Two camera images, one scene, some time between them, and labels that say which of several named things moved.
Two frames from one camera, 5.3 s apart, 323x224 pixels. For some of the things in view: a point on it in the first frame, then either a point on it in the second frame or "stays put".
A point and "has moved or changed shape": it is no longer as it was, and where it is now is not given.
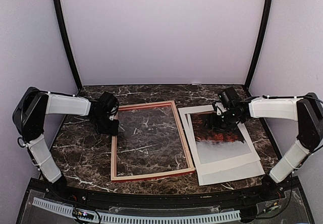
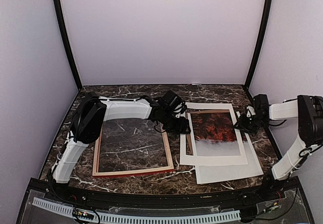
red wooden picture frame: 115,178 to 130,147
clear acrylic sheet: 149,141 has moved or changed shape
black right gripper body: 224,122 to 251,125
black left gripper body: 104,125 to 172,125
